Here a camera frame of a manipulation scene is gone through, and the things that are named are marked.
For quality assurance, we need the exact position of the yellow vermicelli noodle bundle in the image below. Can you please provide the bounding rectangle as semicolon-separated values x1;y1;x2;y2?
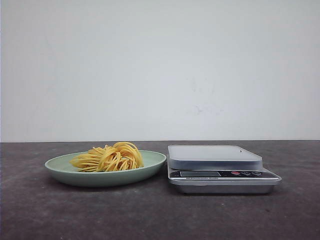
69;142;144;173

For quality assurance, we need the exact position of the silver digital kitchen scale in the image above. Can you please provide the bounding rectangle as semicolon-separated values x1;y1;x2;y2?
167;145;282;194

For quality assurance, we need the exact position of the light green round plate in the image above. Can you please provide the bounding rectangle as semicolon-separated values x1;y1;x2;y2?
44;150;167;188

